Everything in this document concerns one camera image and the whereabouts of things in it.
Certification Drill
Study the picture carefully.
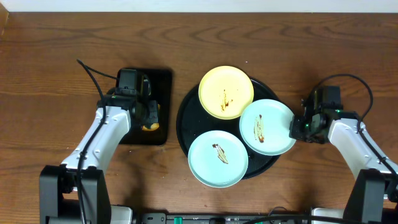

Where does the yellow sponge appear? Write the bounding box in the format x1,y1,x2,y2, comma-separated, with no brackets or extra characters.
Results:
141,103,160,131

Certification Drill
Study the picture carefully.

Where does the light green plate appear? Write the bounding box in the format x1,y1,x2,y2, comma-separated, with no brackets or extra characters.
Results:
239,99,296,156
188,130,249,188

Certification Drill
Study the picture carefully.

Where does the yellow plate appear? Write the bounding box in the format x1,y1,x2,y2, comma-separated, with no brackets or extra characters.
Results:
198,65,254,120

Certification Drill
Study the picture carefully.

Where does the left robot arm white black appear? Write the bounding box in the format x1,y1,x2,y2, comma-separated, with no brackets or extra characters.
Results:
39,95,159,223

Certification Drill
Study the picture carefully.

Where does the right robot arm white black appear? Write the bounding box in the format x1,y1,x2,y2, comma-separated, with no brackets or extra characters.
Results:
289,110,397,223

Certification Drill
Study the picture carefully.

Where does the black rectangular tray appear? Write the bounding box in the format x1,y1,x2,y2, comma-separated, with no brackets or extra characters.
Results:
120,67,173,146

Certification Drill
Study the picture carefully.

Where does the black round tray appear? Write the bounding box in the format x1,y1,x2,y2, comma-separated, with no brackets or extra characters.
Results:
176,85,279,179

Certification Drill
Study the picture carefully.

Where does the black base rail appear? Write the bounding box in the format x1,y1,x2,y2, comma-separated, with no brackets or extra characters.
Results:
136,212,368,224

